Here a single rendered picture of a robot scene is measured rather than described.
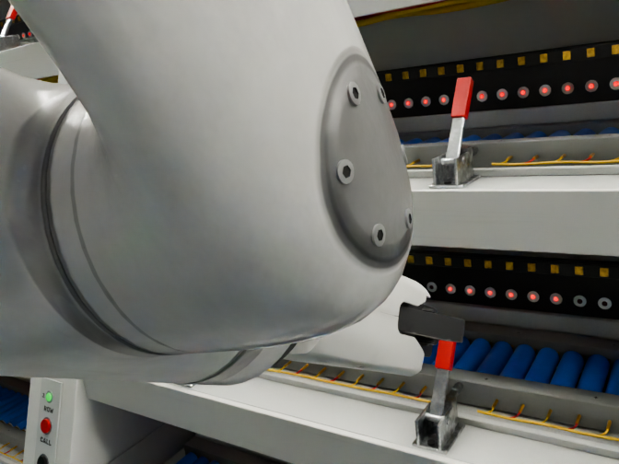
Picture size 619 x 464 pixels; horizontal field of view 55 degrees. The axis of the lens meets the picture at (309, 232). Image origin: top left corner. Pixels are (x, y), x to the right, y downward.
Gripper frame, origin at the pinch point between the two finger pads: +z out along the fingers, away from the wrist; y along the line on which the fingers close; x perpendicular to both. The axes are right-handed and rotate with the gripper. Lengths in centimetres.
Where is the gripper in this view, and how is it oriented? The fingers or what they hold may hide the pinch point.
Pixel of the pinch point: (391, 325)
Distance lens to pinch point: 39.3
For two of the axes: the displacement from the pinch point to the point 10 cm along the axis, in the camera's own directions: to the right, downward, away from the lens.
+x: 1.6, -9.7, 1.7
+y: 8.2, 0.4, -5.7
